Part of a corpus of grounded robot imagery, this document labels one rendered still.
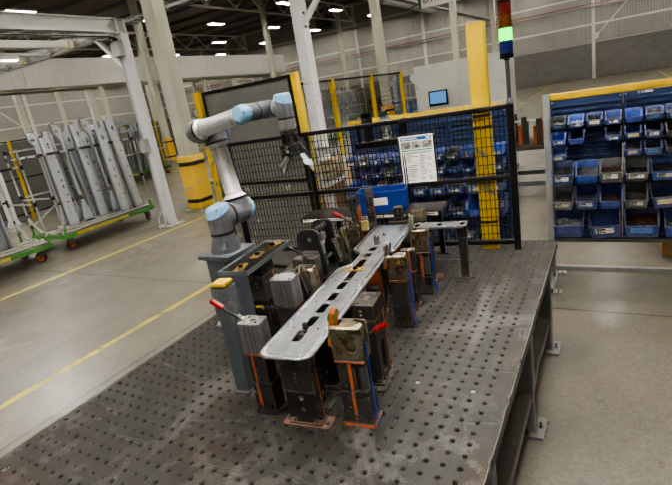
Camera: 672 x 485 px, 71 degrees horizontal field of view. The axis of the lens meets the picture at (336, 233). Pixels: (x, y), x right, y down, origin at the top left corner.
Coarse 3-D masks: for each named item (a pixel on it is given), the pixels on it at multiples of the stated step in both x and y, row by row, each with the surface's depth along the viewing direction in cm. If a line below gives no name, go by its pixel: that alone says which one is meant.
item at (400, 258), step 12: (396, 264) 205; (408, 264) 208; (396, 276) 207; (408, 276) 206; (396, 288) 209; (408, 288) 210; (396, 300) 211; (408, 300) 209; (396, 312) 213; (408, 312) 210; (396, 324) 215; (408, 324) 212
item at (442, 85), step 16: (432, 64) 821; (448, 64) 807; (464, 64) 795; (496, 64) 771; (512, 64) 790; (416, 80) 842; (432, 80) 828; (448, 80) 815; (464, 80) 803; (496, 80) 779; (512, 80) 790; (432, 96) 834; (448, 96) 824; (464, 96) 811; (496, 96) 786; (512, 96) 790
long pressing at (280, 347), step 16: (368, 240) 247; (384, 240) 242; (400, 240) 239; (336, 272) 209; (368, 272) 203; (320, 288) 194; (336, 288) 193; (352, 288) 189; (304, 304) 181; (320, 304) 180; (336, 304) 177; (288, 320) 170; (304, 320) 169; (320, 320) 167; (288, 336) 159; (304, 336) 157; (320, 336) 155; (272, 352) 150; (288, 352) 149; (304, 352) 147
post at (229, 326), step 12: (216, 288) 174; (228, 288) 173; (216, 300) 174; (228, 300) 173; (216, 312) 176; (228, 324) 177; (228, 336) 179; (228, 348) 181; (240, 348) 180; (240, 360) 180; (240, 372) 182; (240, 384) 184; (252, 384) 186
